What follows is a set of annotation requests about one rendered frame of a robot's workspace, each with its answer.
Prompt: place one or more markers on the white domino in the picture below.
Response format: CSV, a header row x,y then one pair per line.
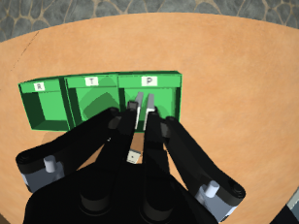
x,y
133,156

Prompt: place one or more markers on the green three-compartment bin rack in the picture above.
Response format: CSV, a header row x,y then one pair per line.
x,y
81,102

